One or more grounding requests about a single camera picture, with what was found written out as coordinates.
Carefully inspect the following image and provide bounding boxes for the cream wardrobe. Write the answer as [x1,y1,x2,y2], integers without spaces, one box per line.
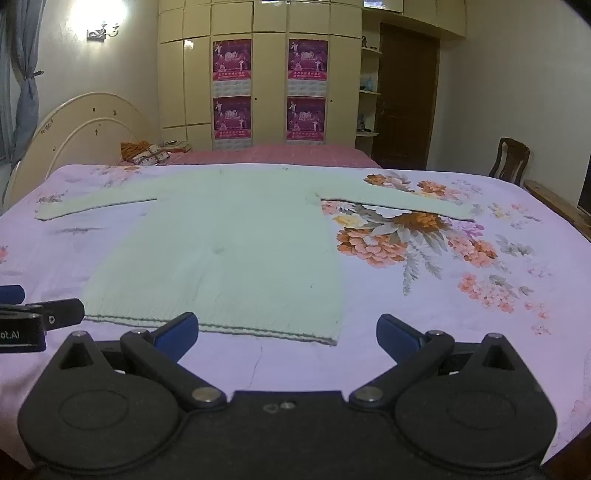
[157,0,365,152]

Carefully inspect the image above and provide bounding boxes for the ornate wall lamp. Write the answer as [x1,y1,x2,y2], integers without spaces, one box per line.
[86,21,122,42]

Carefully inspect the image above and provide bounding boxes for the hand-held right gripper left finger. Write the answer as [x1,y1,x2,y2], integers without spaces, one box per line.
[46,312,228,413]

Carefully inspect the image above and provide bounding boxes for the dark wooden chair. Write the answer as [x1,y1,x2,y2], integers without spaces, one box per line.
[488,137,531,186]

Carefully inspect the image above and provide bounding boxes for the dark wooden door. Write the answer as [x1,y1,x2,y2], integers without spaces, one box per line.
[372,23,441,171]

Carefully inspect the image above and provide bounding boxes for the pink checked bed cover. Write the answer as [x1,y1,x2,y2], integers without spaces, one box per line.
[115,141,383,169]

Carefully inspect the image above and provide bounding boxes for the grey tied curtain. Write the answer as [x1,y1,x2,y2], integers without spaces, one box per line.
[0,0,51,163]

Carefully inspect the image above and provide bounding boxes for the magenta wall poster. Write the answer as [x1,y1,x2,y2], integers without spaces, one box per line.
[212,95,253,142]
[286,95,327,142]
[288,39,329,82]
[212,39,253,83]

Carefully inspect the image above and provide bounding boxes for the floral lilac bedsheet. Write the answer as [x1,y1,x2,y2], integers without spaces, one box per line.
[0,162,591,467]

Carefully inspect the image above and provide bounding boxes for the light green knit sweater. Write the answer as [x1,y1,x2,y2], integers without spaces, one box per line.
[34,167,476,347]

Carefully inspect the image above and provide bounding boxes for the cream arched headboard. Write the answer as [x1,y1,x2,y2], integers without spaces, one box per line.
[2,91,158,212]

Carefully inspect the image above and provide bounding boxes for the orange patterned cloth bundle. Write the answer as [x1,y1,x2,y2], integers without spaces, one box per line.
[130,143,173,166]

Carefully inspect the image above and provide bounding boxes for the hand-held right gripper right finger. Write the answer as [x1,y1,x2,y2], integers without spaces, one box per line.
[348,314,534,412]

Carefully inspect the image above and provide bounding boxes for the cream open corner shelves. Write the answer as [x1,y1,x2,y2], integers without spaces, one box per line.
[355,33,384,151]

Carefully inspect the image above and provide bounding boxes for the cream overhead cabinets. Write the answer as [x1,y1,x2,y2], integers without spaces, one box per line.
[362,0,468,40]

